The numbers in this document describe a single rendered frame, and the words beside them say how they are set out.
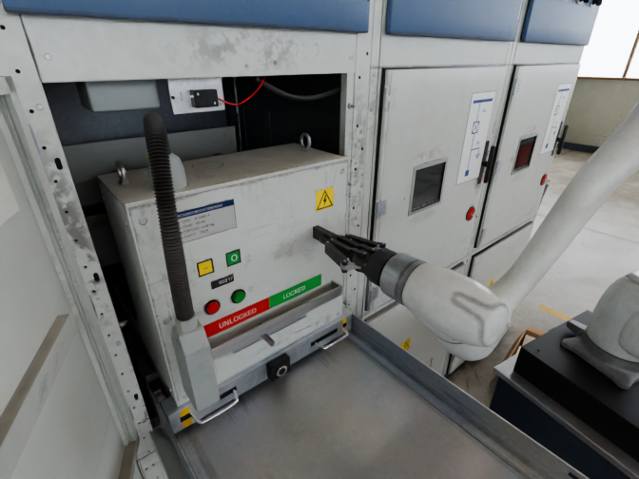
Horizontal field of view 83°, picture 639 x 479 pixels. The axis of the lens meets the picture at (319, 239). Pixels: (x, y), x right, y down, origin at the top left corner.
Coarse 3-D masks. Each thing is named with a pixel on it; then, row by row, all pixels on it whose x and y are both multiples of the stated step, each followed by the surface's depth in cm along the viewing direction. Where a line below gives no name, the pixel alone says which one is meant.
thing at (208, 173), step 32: (192, 160) 83; (224, 160) 83; (256, 160) 83; (288, 160) 83; (320, 160) 83; (128, 192) 63; (192, 192) 63; (128, 224) 59; (128, 256) 69; (160, 352) 74
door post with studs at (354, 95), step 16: (368, 32) 81; (368, 48) 83; (368, 64) 85; (352, 80) 84; (368, 80) 86; (352, 96) 85; (352, 112) 87; (352, 128) 89; (352, 144) 91; (352, 160) 92; (352, 176) 94; (352, 192) 97; (352, 208) 99; (352, 224) 101; (352, 272) 109; (352, 288) 112; (352, 304) 115
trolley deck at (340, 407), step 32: (320, 352) 103; (352, 352) 103; (288, 384) 93; (320, 384) 93; (352, 384) 93; (384, 384) 93; (224, 416) 84; (256, 416) 84; (288, 416) 84; (320, 416) 84; (352, 416) 84; (384, 416) 84; (416, 416) 84; (160, 448) 78; (224, 448) 78; (256, 448) 78; (288, 448) 78; (320, 448) 78; (352, 448) 78; (384, 448) 78; (416, 448) 78; (448, 448) 78; (480, 448) 78
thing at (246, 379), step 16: (336, 320) 103; (304, 336) 97; (320, 336) 100; (336, 336) 105; (288, 352) 94; (304, 352) 98; (256, 368) 88; (224, 384) 83; (240, 384) 86; (256, 384) 90; (224, 400) 85; (176, 416) 77; (176, 432) 79
